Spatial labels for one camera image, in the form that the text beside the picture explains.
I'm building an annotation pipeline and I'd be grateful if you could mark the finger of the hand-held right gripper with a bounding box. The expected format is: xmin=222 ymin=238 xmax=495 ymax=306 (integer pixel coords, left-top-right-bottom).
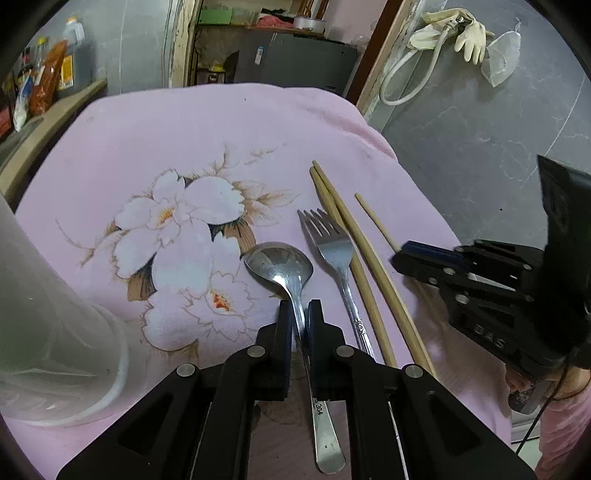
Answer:
xmin=392 ymin=240 xmax=546 ymax=297

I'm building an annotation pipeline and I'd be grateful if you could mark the white shower hose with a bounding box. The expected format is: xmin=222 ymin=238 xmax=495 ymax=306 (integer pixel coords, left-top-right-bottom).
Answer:
xmin=379 ymin=18 xmax=458 ymax=106

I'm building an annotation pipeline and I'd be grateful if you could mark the wooden door frame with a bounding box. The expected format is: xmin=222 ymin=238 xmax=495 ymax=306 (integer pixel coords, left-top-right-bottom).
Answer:
xmin=161 ymin=0 xmax=428 ymax=132

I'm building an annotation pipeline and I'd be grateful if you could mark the person's right hand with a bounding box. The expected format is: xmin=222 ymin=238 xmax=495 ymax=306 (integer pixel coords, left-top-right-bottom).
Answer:
xmin=505 ymin=367 xmax=532 ymax=394

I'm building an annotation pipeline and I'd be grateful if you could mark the cooking oil jug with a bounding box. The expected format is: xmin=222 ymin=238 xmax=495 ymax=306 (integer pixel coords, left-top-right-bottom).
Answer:
xmin=60 ymin=17 xmax=86 ymax=90

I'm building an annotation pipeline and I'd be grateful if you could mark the white plastic utensil basket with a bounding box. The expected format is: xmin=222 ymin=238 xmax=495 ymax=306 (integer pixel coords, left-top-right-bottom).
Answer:
xmin=0 ymin=194 xmax=130 ymax=423

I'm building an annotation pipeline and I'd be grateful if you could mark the green box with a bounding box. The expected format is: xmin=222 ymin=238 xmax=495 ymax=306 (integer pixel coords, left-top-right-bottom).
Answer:
xmin=198 ymin=9 xmax=234 ymax=26

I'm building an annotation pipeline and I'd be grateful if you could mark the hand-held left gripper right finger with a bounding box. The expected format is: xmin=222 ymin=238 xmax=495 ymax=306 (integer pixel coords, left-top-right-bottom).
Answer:
xmin=307 ymin=299 xmax=539 ymax=480

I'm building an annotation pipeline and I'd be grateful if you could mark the metal fork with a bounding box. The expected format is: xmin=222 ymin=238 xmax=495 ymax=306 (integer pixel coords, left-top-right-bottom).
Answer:
xmin=298 ymin=209 xmax=377 ymax=363

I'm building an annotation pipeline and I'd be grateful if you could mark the grey refrigerator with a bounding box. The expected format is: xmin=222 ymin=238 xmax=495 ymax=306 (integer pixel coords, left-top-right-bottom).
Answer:
xmin=226 ymin=30 xmax=358 ymax=95

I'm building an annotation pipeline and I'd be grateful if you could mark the metal spoon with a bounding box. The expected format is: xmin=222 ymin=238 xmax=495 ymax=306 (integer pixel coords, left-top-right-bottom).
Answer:
xmin=243 ymin=242 xmax=347 ymax=474

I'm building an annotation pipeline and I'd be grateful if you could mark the cream rubber glove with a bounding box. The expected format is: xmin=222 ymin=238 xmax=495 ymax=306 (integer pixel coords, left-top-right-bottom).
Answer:
xmin=454 ymin=18 xmax=496 ymax=64
xmin=409 ymin=10 xmax=476 ymax=51

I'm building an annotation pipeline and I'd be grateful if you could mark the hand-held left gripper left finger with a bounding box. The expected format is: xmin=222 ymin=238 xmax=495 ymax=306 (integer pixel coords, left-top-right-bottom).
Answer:
xmin=55 ymin=299 xmax=296 ymax=480

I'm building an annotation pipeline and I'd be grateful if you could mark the small steel pot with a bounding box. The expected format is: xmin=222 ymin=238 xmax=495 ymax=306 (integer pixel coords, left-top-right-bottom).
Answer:
xmin=293 ymin=16 xmax=328 ymax=33

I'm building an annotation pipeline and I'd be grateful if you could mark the set of wooden chopsticks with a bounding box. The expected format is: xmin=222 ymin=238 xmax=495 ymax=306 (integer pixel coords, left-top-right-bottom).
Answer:
xmin=309 ymin=160 xmax=437 ymax=377

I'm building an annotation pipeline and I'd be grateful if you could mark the wooden chopstick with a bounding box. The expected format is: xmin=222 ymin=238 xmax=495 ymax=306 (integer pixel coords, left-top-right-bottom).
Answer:
xmin=355 ymin=193 xmax=400 ymax=252

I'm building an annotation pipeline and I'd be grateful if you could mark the orange snack bag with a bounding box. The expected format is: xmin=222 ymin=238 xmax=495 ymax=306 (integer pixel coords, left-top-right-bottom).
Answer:
xmin=30 ymin=41 xmax=68 ymax=116

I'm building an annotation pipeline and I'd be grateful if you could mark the pink floral blanket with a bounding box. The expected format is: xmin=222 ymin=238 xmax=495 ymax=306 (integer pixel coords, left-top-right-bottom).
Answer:
xmin=0 ymin=82 xmax=513 ymax=480

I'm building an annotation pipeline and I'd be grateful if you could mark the white mesh bag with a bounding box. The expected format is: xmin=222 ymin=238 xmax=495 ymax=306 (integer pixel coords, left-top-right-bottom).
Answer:
xmin=480 ymin=30 xmax=522 ymax=88

